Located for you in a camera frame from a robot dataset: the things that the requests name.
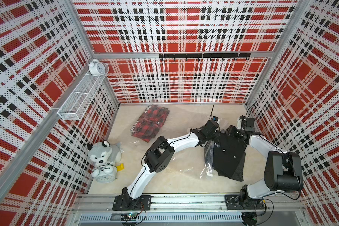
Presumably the white alarm clock on floor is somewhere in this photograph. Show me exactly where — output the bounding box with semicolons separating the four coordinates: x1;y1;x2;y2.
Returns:
91;165;117;184

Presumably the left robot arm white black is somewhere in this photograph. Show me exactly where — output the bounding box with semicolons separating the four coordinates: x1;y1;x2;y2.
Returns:
121;116;219;207

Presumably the clear plastic vacuum bag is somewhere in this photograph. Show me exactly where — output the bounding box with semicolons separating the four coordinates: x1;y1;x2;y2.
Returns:
128;103;232;180

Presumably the aluminium mounting rail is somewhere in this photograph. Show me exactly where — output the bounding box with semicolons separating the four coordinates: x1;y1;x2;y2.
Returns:
72;193;305;213

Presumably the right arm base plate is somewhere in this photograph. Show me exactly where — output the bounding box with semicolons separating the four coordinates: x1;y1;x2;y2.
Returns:
225;194;265;211

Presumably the white alarm clock on shelf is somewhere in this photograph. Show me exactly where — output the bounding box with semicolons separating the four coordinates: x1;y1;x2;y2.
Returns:
89;59;105;75

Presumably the black hook rail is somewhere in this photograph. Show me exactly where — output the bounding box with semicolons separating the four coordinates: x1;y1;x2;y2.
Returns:
159;53;251;59

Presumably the electronics board with cables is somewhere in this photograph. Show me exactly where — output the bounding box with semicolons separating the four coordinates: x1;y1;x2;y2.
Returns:
110;212;147;226

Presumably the yellow small block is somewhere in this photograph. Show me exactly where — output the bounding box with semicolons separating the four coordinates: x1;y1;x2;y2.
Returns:
116;163;124;171

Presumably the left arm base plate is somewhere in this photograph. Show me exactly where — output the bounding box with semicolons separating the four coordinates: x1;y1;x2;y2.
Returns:
112;195;152;211

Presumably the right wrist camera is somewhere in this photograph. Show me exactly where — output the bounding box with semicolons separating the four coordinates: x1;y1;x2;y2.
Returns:
236;115;246;129

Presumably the white wire mesh shelf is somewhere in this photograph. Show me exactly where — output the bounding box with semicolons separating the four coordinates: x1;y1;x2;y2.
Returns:
58;63;109;121

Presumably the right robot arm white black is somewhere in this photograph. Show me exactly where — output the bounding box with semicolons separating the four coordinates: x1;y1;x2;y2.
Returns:
229;115;304;203

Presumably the red black plaid shirt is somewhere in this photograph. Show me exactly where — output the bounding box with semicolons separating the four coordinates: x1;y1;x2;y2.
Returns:
130;105;170;143

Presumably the grey husky plush toy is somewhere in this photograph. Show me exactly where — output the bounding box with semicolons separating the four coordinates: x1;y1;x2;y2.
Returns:
87;140;123;168

